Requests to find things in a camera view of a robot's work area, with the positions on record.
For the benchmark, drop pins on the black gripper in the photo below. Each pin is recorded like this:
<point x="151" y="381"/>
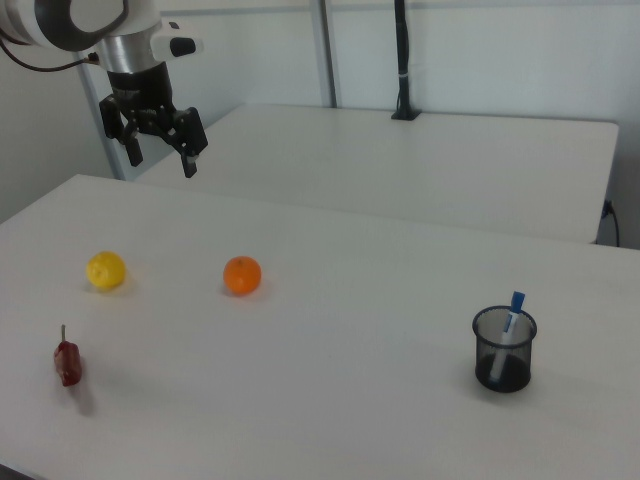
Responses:
<point x="140" y="87"/>

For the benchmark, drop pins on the white marker pen blue cap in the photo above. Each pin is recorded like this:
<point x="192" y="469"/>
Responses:
<point x="511" y="322"/>

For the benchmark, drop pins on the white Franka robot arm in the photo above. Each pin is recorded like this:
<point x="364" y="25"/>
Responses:
<point x="50" y="22"/>

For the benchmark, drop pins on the black mesh pen cup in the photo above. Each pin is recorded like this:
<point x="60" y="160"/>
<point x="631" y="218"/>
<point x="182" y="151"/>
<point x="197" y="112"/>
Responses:
<point x="520" y="372"/>

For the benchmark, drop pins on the yellow pear-shaped fruit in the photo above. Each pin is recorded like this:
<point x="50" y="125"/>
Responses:
<point x="105" y="269"/>

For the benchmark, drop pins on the orange mandarin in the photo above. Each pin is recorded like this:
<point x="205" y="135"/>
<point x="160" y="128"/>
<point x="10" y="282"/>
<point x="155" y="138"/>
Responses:
<point x="242" y="275"/>

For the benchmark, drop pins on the red chili pepper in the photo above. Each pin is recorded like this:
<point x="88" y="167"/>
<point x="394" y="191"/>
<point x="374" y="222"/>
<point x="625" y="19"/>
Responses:
<point x="68" y="362"/>

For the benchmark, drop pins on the grey metal partition post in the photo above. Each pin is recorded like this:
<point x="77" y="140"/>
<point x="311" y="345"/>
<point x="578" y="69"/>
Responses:
<point x="325" y="50"/>

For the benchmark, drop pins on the black pole with base plate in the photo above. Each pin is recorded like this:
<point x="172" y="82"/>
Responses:
<point x="403" y="75"/>

